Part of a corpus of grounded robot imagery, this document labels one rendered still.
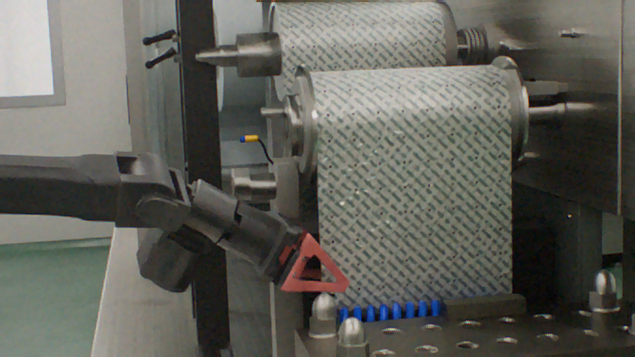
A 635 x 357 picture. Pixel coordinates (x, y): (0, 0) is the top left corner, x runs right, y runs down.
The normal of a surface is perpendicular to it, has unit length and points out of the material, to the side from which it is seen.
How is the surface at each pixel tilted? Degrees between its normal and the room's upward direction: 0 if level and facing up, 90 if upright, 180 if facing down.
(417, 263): 90
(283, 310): 90
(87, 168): 24
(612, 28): 90
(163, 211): 113
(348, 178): 90
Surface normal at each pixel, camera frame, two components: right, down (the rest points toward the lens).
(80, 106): 0.18, 0.13
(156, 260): 0.29, 0.50
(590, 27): -0.98, 0.06
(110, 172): 0.21, -0.86
